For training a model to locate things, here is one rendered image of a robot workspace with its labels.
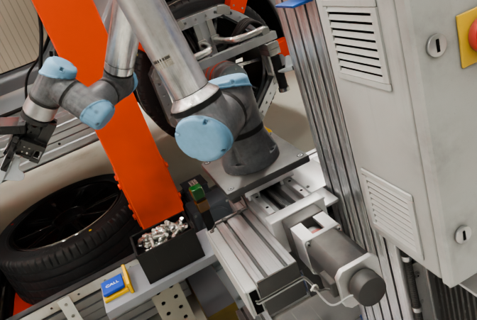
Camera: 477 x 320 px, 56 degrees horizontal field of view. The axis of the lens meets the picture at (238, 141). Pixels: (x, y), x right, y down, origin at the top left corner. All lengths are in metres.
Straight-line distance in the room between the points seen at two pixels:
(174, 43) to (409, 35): 0.49
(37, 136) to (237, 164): 0.51
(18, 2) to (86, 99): 4.81
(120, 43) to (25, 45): 4.79
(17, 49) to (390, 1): 5.51
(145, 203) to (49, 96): 0.62
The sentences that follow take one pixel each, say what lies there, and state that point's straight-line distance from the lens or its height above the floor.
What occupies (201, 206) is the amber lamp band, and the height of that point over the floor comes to 0.59.
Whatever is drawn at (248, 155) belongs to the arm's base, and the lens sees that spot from 1.09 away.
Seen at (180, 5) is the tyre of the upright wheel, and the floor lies 1.16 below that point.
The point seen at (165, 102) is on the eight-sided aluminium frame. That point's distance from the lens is 1.85.
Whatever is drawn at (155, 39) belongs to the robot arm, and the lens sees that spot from 0.92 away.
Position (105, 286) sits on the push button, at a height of 0.48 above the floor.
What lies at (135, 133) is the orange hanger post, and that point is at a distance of 1.53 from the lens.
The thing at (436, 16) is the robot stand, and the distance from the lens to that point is 0.60.
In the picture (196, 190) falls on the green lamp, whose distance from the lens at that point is 1.48.
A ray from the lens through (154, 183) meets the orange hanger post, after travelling 1.60.
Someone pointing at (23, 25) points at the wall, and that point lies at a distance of 5.89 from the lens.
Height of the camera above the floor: 1.32
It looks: 23 degrees down
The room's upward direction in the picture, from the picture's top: 19 degrees counter-clockwise
